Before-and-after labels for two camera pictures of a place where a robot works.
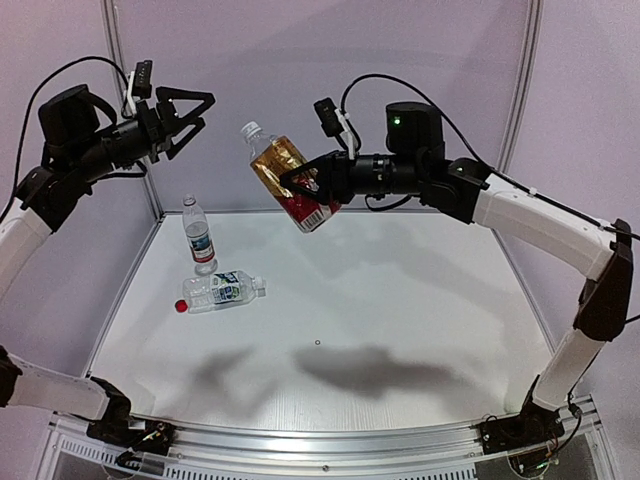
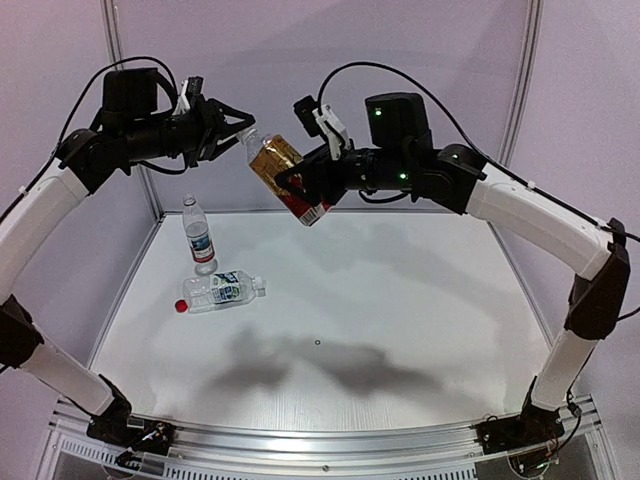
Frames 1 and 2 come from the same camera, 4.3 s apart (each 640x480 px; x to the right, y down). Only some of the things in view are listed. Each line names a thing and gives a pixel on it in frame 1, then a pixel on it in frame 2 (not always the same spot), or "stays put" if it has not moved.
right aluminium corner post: (525, 83) stays put
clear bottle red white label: (198, 234) stays put
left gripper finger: (166, 107) to (220, 110)
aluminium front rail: (308, 447) stays put
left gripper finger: (199, 123) to (219, 147)
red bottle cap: (181, 306) stays put
